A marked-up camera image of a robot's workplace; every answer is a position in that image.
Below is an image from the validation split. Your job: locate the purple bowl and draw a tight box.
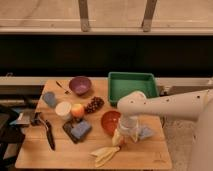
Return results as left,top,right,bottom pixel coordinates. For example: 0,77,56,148
69,76,92,95

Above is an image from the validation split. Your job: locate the white cup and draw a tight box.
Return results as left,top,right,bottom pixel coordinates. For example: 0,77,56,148
55,101,71,120

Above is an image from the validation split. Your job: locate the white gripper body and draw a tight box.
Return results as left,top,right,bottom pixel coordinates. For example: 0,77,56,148
118,116,139,136

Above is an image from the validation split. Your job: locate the small blue-grey cup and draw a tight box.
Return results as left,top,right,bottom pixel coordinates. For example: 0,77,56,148
42,92,57,108

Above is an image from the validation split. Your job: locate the red bowl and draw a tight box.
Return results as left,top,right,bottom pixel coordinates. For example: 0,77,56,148
101,111,121,136

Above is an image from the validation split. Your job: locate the black handled knife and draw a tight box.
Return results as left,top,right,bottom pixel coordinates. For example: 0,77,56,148
39,116,55,151

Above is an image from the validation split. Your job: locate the blue sponge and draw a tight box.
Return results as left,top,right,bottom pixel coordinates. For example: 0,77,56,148
71,121,91,140

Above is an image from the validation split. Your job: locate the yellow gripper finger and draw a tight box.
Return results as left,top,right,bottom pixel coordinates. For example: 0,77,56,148
130,132,139,143
112,130,123,146

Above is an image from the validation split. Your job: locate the dark square plate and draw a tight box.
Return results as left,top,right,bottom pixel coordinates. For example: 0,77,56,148
63,122,91,144

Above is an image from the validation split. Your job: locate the yellow banana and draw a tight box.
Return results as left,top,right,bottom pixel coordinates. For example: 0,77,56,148
91,146,120,168

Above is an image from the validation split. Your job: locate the small metal spoon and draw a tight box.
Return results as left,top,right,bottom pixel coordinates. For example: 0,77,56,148
55,81,70,94

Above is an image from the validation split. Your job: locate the black device at table edge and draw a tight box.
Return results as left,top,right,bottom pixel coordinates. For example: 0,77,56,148
11,112,40,127

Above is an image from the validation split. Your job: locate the red-yellow apple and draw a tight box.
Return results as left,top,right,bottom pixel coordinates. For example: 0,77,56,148
71,104,85,118

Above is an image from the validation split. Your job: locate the crumpled blue-grey cloth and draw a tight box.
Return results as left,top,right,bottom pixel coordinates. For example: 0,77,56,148
138,126,154,140

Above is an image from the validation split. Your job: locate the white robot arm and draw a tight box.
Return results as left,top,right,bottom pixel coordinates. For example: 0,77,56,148
113,89,213,171

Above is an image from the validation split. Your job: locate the green plastic tray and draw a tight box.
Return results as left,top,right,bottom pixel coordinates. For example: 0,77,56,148
108,72,159,106

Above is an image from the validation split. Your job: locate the bunch of dark grapes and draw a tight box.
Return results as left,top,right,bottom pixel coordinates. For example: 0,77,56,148
85,97,104,114

